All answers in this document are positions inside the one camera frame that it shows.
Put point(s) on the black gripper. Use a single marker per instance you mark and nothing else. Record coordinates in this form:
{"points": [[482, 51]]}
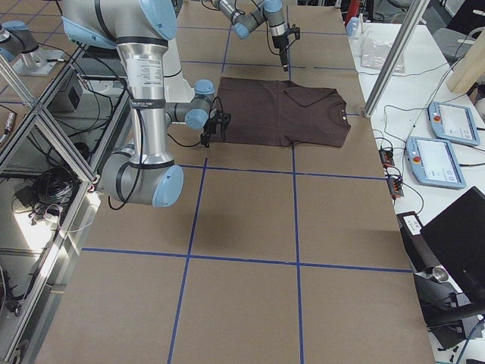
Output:
{"points": [[209, 130], [278, 41]]}

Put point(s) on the brown t-shirt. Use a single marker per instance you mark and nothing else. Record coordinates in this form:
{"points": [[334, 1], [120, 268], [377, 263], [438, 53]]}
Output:
{"points": [[282, 113]]}

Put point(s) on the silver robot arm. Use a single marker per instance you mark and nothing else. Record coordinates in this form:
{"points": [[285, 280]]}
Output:
{"points": [[265, 12], [143, 171]]}

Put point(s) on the blue spray bottle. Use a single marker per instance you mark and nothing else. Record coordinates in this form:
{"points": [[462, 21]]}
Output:
{"points": [[352, 27]]}

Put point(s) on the clear plastic tray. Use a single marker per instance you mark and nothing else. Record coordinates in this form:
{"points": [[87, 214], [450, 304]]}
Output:
{"points": [[374, 53]]}

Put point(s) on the upper orange electronics board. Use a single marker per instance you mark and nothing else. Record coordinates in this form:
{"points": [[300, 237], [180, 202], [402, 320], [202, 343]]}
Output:
{"points": [[386, 157]]}

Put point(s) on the orange electronics board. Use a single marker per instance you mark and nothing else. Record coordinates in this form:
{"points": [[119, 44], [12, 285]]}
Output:
{"points": [[386, 157], [395, 186]]}

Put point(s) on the lower orange electronics board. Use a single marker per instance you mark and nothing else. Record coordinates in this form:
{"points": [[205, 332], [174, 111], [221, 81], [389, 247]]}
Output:
{"points": [[395, 186]]}

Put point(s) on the upper blue teach pendant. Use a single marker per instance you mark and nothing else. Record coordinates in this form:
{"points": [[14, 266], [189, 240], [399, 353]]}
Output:
{"points": [[454, 123]]}

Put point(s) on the blue teach pendant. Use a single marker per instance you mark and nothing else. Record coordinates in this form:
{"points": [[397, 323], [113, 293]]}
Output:
{"points": [[454, 123], [433, 163]]}

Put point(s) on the lower blue teach pendant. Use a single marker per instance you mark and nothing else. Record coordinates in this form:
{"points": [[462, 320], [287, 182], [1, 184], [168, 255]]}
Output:
{"points": [[433, 163]]}

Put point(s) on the wooden beam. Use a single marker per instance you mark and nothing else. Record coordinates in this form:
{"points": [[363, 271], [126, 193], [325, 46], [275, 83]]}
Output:
{"points": [[469, 69]]}

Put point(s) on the black box with white label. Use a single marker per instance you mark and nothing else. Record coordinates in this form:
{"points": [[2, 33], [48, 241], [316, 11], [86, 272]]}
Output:
{"points": [[420, 254]]}

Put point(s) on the black laptop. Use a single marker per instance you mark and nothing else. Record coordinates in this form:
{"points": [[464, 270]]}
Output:
{"points": [[456, 237]]}

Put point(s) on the silver metal cup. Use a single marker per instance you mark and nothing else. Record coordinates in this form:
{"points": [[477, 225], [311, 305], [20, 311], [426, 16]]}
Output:
{"points": [[438, 274]]}

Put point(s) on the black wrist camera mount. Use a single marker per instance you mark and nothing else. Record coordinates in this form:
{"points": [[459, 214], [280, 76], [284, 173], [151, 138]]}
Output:
{"points": [[293, 30], [222, 120]]}

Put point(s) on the white pedestal column base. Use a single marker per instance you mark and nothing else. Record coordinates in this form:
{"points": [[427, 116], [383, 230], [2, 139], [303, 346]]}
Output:
{"points": [[176, 88]]}

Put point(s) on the aluminium side frame rail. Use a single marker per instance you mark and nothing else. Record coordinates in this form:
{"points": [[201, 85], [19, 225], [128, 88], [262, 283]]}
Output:
{"points": [[65, 125]]}

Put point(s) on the aluminium frame post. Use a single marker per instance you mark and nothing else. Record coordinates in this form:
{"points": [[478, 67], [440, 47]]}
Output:
{"points": [[404, 35]]}

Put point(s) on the black stand bracket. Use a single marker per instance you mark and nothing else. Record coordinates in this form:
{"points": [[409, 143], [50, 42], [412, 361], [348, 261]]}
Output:
{"points": [[449, 315]]}

